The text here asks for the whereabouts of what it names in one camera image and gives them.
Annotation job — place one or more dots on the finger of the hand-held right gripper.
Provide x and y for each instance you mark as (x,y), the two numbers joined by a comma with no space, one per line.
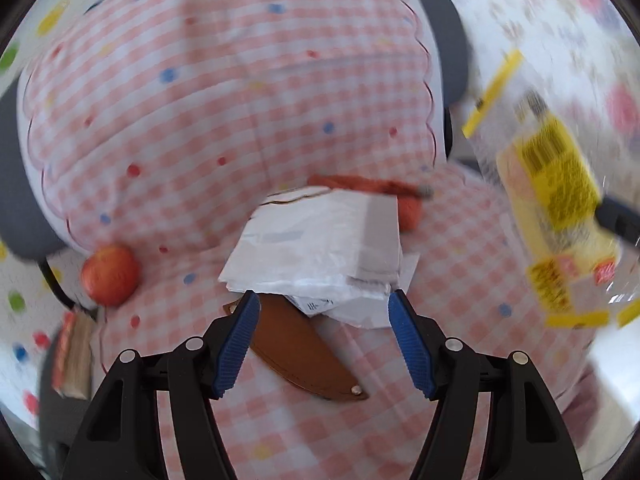
(617,217)

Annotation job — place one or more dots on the pink checkered cloth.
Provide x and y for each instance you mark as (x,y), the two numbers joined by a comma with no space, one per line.
(200,110)

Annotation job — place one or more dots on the brown leather sheath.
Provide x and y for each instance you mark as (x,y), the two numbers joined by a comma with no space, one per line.
(295,350)

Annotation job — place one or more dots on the red apple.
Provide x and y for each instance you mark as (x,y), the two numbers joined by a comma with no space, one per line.
(111,275)

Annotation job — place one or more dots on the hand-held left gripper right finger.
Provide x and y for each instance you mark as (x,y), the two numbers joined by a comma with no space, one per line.
(410,345)

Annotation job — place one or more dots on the balloon print plastic sheet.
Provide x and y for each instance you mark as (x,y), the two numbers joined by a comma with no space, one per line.
(20,280)

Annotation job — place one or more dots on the orange flat item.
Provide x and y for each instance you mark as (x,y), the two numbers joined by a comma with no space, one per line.
(410,210)

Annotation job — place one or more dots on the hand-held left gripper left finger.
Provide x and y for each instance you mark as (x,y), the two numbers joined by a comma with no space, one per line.
(237,345)

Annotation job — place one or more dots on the yellow printed clear packet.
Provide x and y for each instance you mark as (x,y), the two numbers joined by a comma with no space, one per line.
(555,170)

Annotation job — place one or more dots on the grey office chair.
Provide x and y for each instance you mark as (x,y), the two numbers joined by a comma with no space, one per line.
(25,185)

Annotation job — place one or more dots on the white paper bag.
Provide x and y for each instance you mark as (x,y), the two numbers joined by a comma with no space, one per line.
(310,245)

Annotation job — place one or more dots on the floral print plastic sheet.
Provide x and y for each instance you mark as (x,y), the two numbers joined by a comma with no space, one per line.
(575,35)

